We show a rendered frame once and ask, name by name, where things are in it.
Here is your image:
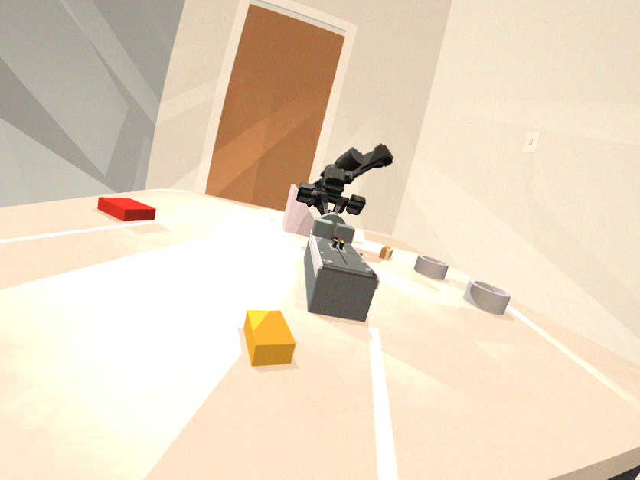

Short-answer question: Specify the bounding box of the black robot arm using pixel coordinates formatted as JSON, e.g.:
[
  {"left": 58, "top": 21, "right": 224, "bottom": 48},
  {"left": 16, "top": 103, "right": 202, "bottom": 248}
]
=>
[{"left": 313, "top": 143, "right": 394, "bottom": 192}]

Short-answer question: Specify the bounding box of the grey short cylinder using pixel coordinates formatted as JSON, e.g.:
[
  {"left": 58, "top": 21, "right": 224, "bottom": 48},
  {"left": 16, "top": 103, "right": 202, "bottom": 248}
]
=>
[
  {"left": 414, "top": 255, "right": 449, "bottom": 280},
  {"left": 463, "top": 279, "right": 511, "bottom": 315}
]

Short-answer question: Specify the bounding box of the orange block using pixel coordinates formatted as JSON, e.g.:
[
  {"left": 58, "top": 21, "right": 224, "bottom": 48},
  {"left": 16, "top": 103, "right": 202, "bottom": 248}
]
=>
[{"left": 243, "top": 309, "right": 296, "bottom": 367}]

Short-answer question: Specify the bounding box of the red rectangular block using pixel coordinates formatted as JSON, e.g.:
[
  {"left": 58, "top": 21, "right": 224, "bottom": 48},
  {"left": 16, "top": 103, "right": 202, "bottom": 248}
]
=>
[{"left": 97, "top": 197, "right": 156, "bottom": 221}]

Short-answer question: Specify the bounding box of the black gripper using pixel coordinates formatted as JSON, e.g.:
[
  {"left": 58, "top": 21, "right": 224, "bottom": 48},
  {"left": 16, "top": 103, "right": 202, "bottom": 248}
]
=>
[{"left": 296, "top": 175, "right": 366, "bottom": 215}]

